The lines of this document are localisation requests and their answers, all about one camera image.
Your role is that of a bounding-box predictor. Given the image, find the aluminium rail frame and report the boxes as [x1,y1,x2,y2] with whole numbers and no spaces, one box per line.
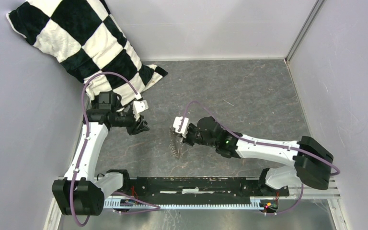
[52,178,340,199]

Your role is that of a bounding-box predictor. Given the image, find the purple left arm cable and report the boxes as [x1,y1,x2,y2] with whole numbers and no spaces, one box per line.
[69,71,161,227]

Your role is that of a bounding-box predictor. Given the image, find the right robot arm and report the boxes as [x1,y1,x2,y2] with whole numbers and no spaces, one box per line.
[172,116,334,196]

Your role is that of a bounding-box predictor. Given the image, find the black white checkered pillow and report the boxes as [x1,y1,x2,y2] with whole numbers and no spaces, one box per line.
[6,0,168,105]

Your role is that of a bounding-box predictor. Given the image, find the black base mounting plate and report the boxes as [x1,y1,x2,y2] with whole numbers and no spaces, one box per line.
[118,177,289,206]

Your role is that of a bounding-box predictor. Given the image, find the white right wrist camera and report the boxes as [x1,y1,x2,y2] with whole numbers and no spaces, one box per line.
[172,116,190,138]

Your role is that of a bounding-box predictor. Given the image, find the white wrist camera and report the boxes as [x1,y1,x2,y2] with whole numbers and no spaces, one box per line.
[132,100,149,121]
[172,116,190,138]

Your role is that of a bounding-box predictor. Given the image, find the large ring of keyrings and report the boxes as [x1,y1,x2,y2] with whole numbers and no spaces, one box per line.
[169,125,184,160]

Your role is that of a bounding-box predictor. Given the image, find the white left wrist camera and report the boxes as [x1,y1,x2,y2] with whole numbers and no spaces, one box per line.
[132,100,149,121]

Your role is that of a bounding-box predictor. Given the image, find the white toothed cable duct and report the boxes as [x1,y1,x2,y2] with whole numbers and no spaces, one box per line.
[104,198,264,210]

